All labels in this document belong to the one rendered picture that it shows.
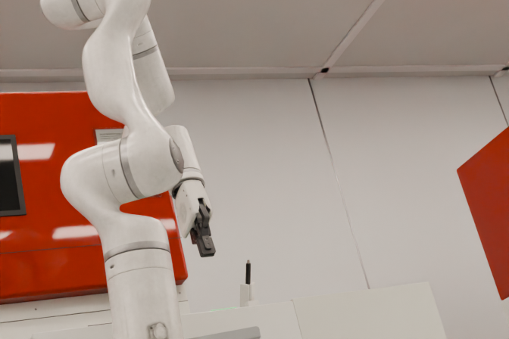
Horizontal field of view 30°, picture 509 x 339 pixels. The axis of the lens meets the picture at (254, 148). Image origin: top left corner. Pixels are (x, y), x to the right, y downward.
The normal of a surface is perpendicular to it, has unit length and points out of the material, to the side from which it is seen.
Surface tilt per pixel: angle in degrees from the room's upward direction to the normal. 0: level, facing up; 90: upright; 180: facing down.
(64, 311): 90
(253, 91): 90
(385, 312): 90
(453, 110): 90
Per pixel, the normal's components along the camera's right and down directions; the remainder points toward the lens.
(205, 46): 0.22, 0.89
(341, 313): 0.35, -0.46
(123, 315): -0.62, -0.20
